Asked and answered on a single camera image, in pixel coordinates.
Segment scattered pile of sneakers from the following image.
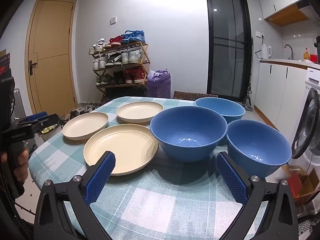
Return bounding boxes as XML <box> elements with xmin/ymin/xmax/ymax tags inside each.
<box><xmin>60</xmin><ymin>102</ymin><xmax>105</xmax><ymax>128</ymax></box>

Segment cream round plate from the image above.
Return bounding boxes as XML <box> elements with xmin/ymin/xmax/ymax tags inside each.
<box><xmin>116</xmin><ymin>101</ymin><xmax>164</xmax><ymax>124</ymax></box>
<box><xmin>84</xmin><ymin>124</ymin><xmax>160</xmax><ymax>176</ymax></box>
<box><xmin>62</xmin><ymin>112</ymin><xmax>109</xmax><ymax>140</ymax></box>

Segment white kitchen countertop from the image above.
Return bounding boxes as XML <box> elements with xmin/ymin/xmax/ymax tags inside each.
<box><xmin>259</xmin><ymin>58</ymin><xmax>320</xmax><ymax>70</ymax></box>

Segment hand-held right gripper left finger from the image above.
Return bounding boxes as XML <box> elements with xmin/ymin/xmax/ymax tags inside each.
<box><xmin>33</xmin><ymin>151</ymin><xmax>117</xmax><ymax>240</ymax></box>

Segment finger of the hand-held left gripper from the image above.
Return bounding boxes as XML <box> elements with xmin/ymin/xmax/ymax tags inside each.
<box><xmin>15</xmin><ymin>112</ymin><xmax>49</xmax><ymax>128</ymax></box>
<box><xmin>19</xmin><ymin>114</ymin><xmax>60</xmax><ymax>133</ymax></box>

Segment light blue bowl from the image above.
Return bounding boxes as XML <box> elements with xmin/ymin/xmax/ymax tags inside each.
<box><xmin>194</xmin><ymin>97</ymin><xmax>246</xmax><ymax>124</ymax></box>

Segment person's left hand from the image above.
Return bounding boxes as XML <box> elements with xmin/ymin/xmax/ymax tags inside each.
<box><xmin>13</xmin><ymin>145</ymin><xmax>30</xmax><ymax>181</ymax></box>

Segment purple plastic bag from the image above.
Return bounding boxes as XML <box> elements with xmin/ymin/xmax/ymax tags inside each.
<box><xmin>147</xmin><ymin>69</ymin><xmax>171</xmax><ymax>98</ymax></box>

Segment chrome kitchen faucet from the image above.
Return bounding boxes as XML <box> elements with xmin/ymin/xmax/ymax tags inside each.
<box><xmin>284</xmin><ymin>44</ymin><xmax>294</xmax><ymax>60</ymax></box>

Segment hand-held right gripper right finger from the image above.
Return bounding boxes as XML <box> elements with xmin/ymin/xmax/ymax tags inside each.
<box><xmin>215</xmin><ymin>151</ymin><xmax>299</xmax><ymax>240</ymax></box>

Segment yellow wooden door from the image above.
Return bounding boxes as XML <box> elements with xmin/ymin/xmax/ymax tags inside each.
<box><xmin>24</xmin><ymin>0</ymin><xmax>80</xmax><ymax>117</ymax></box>

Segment white range hood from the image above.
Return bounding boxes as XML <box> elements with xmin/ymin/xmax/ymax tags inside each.
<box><xmin>297</xmin><ymin>0</ymin><xmax>320</xmax><ymax>24</ymax></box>

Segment teal white checked tablecloth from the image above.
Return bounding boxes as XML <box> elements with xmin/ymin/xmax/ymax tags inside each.
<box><xmin>28</xmin><ymin>96</ymin><xmax>280</xmax><ymax>240</ymax></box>

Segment stack of dark boxes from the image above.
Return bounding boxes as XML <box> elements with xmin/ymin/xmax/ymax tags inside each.
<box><xmin>0</xmin><ymin>49</ymin><xmax>15</xmax><ymax>85</ymax></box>

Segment black door handle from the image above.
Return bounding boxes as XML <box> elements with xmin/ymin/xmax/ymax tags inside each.
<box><xmin>28</xmin><ymin>60</ymin><xmax>38</xmax><ymax>76</ymax></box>

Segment white washing machine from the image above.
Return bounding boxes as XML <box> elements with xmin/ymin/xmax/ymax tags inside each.
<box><xmin>291</xmin><ymin>69</ymin><xmax>320</xmax><ymax>220</ymax></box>

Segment open cardboard box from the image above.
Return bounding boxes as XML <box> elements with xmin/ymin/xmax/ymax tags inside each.
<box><xmin>287</xmin><ymin>166</ymin><xmax>320</xmax><ymax>207</ymax></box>

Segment brown patterned doormat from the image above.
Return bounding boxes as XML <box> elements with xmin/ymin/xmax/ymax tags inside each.
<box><xmin>173</xmin><ymin>91</ymin><xmax>218</xmax><ymax>102</ymax></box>

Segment white electric kettle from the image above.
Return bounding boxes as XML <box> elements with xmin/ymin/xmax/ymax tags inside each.
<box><xmin>261</xmin><ymin>44</ymin><xmax>273</xmax><ymax>59</ymax></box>

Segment black framed glass door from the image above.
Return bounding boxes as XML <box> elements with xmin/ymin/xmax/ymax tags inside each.
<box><xmin>205</xmin><ymin>0</ymin><xmax>252</xmax><ymax>103</ymax></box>

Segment rows of assorted shoes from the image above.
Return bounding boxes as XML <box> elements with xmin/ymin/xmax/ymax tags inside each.
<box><xmin>89</xmin><ymin>30</ymin><xmax>148</xmax><ymax>85</ymax></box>

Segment silver ribbed suitcase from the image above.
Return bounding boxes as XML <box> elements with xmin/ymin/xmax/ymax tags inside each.
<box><xmin>12</xmin><ymin>88</ymin><xmax>27</xmax><ymax>123</ymax></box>

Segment white base cabinets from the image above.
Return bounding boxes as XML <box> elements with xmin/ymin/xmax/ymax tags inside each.
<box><xmin>254</xmin><ymin>61</ymin><xmax>308</xmax><ymax>140</ymax></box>

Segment wooden shoe rack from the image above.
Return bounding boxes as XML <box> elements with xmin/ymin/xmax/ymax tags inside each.
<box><xmin>89</xmin><ymin>42</ymin><xmax>150</xmax><ymax>98</ymax></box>

